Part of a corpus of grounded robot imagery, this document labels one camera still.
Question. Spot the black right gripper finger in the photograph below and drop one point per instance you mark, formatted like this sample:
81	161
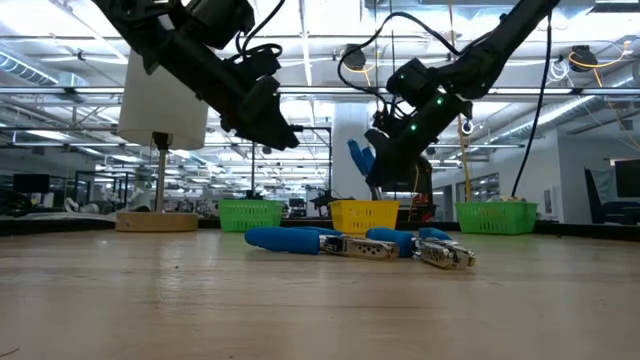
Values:
392	160

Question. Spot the white table lamp wooden base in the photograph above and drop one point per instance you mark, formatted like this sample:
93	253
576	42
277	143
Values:
160	115

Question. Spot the yellow plastic basket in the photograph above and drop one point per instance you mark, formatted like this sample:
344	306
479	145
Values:
365	217

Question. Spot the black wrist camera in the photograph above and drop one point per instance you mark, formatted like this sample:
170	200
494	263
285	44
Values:
257	62
412	77

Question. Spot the green plastic basket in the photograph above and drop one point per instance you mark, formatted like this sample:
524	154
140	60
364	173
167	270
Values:
495	218
250	216

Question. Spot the white building column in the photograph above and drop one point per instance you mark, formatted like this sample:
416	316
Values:
345	180

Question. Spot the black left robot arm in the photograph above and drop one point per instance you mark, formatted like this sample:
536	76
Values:
175	50

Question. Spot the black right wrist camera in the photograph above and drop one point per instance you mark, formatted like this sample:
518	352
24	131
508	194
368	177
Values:
412	77

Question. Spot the black equipment cabinet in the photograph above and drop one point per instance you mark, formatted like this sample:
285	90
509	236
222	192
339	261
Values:
422	185

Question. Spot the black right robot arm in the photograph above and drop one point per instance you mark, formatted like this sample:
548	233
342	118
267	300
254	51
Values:
500	45

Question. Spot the black computer monitor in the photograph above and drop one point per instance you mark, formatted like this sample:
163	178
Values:
627	177

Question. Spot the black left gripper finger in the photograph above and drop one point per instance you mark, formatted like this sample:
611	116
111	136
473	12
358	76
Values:
275	132

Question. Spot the tall black metal frame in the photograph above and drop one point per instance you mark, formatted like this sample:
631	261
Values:
253	170

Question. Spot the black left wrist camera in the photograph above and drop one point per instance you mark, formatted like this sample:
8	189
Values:
257	62

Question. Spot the black office chair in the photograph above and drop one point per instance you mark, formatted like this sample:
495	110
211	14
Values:
595	200

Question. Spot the small round ceiling reel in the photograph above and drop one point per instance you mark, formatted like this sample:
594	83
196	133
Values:
466	127

